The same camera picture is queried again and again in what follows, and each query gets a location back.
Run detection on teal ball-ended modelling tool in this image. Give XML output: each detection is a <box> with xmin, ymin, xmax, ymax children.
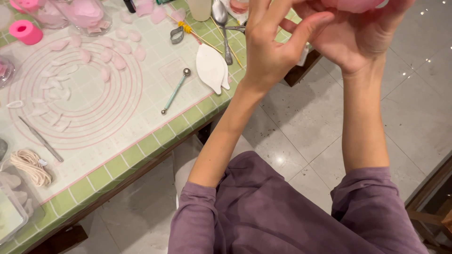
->
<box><xmin>161</xmin><ymin>68</ymin><xmax>191</xmax><ymax>115</ymax></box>

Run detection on pink cylinder mould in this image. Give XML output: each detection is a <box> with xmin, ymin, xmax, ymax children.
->
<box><xmin>9</xmin><ymin>0</ymin><xmax>40</xmax><ymax>13</ymax></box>
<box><xmin>9</xmin><ymin>19</ymin><xmax>44</xmax><ymax>46</ymax></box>

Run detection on white leaf-shaped veiner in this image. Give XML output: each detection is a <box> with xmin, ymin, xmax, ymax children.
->
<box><xmin>196</xmin><ymin>43</ymin><xmax>231</xmax><ymax>95</ymax></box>

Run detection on thin metal scalpel tool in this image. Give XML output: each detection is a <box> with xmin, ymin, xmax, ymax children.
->
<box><xmin>18</xmin><ymin>116</ymin><xmax>64</xmax><ymax>163</ymax></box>

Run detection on plain wooden skewer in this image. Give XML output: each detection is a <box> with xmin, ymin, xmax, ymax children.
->
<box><xmin>210</xmin><ymin>16</ymin><xmax>244</xmax><ymax>69</ymax></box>

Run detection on glass jar in plastic bag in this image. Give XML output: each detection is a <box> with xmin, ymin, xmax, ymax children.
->
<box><xmin>225</xmin><ymin>0</ymin><xmax>250</xmax><ymax>24</ymax></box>

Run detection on translucent mat with pink circles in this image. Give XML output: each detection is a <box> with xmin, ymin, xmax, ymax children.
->
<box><xmin>0</xmin><ymin>0</ymin><xmax>249</xmax><ymax>206</ymax></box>

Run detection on glass jar of pink petals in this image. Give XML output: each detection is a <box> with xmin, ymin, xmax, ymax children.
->
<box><xmin>14</xmin><ymin>0</ymin><xmax>70</xmax><ymax>30</ymax></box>
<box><xmin>49</xmin><ymin>0</ymin><xmax>113</xmax><ymax>37</ymax></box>

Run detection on purple long-sleeved shirt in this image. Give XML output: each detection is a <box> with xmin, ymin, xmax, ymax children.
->
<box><xmin>167</xmin><ymin>151</ymin><xmax>430</xmax><ymax>254</ymax></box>

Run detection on clear plastic box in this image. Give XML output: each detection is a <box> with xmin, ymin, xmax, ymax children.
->
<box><xmin>0</xmin><ymin>165</ymin><xmax>46</xmax><ymax>245</ymax></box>

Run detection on pink clay flower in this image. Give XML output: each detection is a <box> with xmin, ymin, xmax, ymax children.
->
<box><xmin>321</xmin><ymin>0</ymin><xmax>386</xmax><ymax>14</ymax></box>

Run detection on person's right hand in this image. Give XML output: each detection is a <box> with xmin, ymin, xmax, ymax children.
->
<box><xmin>279</xmin><ymin>0</ymin><xmax>416</xmax><ymax>75</ymax></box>

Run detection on clear acrylic square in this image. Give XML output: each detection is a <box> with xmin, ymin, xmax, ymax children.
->
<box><xmin>158</xmin><ymin>57</ymin><xmax>194</xmax><ymax>86</ymax></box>

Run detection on small glass jar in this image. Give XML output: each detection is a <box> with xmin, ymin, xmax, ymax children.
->
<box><xmin>0</xmin><ymin>56</ymin><xmax>17</xmax><ymax>89</ymax></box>

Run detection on scattered pink clay petals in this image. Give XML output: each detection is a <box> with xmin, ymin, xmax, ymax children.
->
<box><xmin>49</xmin><ymin>0</ymin><xmax>187</xmax><ymax>83</ymax></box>

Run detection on small white packet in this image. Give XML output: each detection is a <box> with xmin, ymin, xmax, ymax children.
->
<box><xmin>296</xmin><ymin>44</ymin><xmax>310</xmax><ymax>67</ymax></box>

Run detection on wooden furniture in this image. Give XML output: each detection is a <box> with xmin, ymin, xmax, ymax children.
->
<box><xmin>405</xmin><ymin>151</ymin><xmax>452</xmax><ymax>254</ymax></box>

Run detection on wooden skewer with yellow band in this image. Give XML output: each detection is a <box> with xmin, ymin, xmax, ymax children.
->
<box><xmin>165</xmin><ymin>13</ymin><xmax>224</xmax><ymax>54</ymax></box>

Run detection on cream plastic cup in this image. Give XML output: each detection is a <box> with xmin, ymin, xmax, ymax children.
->
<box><xmin>186</xmin><ymin>0</ymin><xmax>212</xmax><ymax>22</ymax></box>

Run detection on coil of cream cord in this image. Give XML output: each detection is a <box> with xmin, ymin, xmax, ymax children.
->
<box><xmin>9</xmin><ymin>149</ymin><xmax>53</xmax><ymax>187</ymax></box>

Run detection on metal spoon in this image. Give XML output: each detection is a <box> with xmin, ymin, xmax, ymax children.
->
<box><xmin>211</xmin><ymin>0</ymin><xmax>234</xmax><ymax>66</ymax></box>

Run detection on small metal scissors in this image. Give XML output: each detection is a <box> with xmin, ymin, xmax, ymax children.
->
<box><xmin>224</xmin><ymin>20</ymin><xmax>248</xmax><ymax>35</ymax></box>

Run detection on scattered white clay petals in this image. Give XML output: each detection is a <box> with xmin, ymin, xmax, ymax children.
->
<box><xmin>31</xmin><ymin>58</ymin><xmax>80</xmax><ymax>133</ymax></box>

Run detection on metal teardrop cutter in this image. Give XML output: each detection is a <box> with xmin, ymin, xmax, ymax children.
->
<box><xmin>170</xmin><ymin>26</ymin><xmax>185</xmax><ymax>45</ymax></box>

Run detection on person's left hand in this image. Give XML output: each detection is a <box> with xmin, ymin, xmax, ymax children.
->
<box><xmin>244</xmin><ymin>0</ymin><xmax>336</xmax><ymax>95</ymax></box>

